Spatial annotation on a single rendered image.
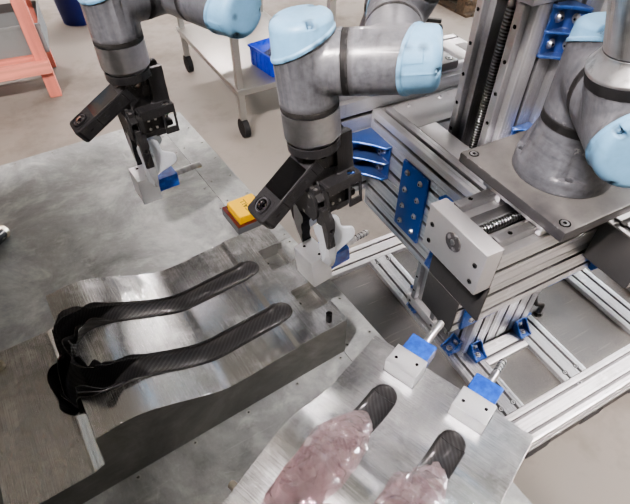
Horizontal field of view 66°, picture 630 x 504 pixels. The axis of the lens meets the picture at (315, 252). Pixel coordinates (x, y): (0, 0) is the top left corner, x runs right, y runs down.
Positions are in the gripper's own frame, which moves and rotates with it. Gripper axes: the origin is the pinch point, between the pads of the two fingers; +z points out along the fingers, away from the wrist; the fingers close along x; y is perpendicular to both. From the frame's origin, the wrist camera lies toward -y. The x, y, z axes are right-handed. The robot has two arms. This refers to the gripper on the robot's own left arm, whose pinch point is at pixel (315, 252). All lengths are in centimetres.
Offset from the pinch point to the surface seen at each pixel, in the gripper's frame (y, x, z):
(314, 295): -1.9, -1.2, 8.1
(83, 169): -22, 67, 8
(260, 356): -15.6, -7.5, 5.8
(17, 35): -12, 287, 33
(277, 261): -2.8, 9.2, 7.4
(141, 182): -16.0, 31.7, -4.4
